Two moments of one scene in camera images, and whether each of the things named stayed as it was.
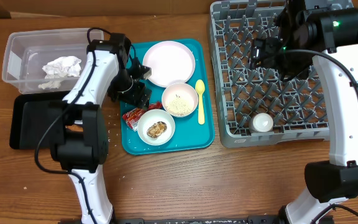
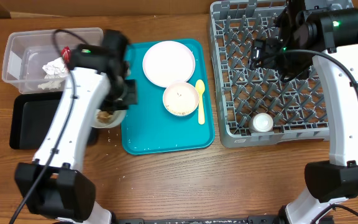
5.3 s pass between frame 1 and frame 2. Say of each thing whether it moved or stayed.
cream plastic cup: stayed
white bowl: moved
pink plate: stayed
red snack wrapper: moved
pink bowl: stayed
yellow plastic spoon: stayed
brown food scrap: moved
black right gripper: stayed
